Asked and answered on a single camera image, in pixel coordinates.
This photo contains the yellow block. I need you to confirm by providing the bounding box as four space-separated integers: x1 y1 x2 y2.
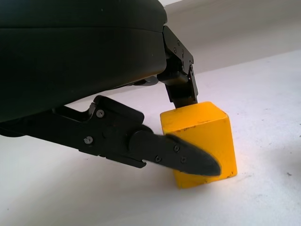
159 101 238 190

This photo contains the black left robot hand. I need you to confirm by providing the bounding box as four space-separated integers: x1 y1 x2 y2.
0 0 223 178

